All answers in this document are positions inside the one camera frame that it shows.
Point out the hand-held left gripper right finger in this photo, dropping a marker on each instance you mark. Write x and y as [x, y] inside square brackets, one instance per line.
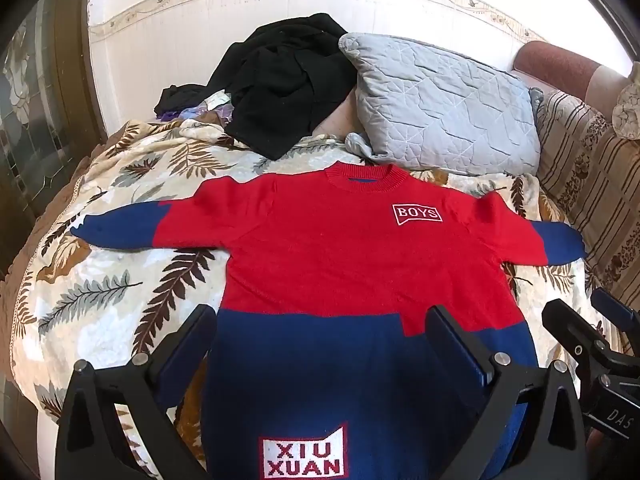
[450, 342]

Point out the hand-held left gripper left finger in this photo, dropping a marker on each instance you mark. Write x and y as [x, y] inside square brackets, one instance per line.
[186, 347]

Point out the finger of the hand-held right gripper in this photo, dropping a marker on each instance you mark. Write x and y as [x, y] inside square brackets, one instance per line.
[570, 330]
[617, 310]

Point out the red and blue knit sweater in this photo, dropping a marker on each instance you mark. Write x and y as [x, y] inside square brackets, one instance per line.
[325, 260]

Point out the black clothes pile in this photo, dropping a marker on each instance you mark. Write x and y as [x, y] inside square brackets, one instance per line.
[285, 80]

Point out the leaf print fleece blanket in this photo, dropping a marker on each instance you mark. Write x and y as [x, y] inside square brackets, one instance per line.
[115, 280]

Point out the striped floral sofa cushion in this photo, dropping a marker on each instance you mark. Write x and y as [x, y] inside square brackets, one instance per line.
[585, 175]

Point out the beige lace cloth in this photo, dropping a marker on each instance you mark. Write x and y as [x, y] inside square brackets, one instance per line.
[627, 105]

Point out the grey quilted pillow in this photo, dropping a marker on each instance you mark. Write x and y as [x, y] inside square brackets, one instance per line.
[445, 105]

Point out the purple plastic bag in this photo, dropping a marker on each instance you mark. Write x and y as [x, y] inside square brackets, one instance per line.
[210, 106]

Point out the pink cushion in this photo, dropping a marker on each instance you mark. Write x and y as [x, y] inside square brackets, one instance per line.
[340, 115]

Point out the reddish brown bolster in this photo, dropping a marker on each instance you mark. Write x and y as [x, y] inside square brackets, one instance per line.
[555, 62]

